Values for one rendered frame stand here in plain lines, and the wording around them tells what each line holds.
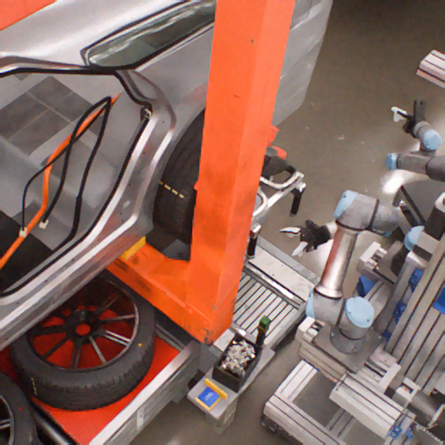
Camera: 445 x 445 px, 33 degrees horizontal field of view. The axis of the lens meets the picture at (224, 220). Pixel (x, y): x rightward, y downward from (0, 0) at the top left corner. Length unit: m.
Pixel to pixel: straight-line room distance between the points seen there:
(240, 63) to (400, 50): 3.91
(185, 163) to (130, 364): 0.91
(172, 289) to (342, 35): 3.26
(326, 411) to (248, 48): 2.04
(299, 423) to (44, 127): 1.79
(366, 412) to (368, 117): 2.72
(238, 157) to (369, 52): 3.61
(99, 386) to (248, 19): 1.82
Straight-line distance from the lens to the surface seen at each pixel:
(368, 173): 4.99
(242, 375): 3.33
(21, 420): 3.29
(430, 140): 3.39
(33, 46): 2.52
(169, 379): 3.50
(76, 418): 3.52
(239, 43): 2.18
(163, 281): 3.33
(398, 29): 6.27
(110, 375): 3.35
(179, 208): 3.31
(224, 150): 2.46
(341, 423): 3.67
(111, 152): 3.35
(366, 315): 2.99
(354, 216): 2.86
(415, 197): 4.46
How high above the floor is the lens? 3.46
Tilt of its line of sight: 50 degrees down
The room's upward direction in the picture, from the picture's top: 9 degrees clockwise
